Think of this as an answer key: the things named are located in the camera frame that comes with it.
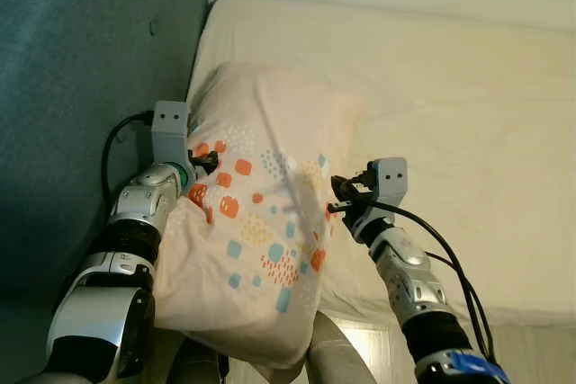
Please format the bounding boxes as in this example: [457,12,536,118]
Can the pink pillow coloured patches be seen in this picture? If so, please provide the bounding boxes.
[151,62,366,372]

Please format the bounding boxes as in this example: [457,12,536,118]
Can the beige mattress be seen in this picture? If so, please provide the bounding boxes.
[184,0,576,327]

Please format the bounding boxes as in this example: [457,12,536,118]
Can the grey right robot leg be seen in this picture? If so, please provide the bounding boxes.
[306,310,379,384]

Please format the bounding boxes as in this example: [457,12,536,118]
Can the blue tape strip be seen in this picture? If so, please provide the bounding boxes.
[445,351,507,381]

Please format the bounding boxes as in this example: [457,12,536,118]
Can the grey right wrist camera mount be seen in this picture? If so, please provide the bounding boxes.
[367,157,410,219]

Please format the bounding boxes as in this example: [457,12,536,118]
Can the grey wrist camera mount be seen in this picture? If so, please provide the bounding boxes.
[367,157,410,219]
[150,101,192,171]

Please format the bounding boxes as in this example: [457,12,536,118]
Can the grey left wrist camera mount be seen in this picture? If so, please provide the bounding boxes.
[150,101,192,171]

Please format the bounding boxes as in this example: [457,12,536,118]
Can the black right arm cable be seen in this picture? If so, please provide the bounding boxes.
[328,177,496,365]

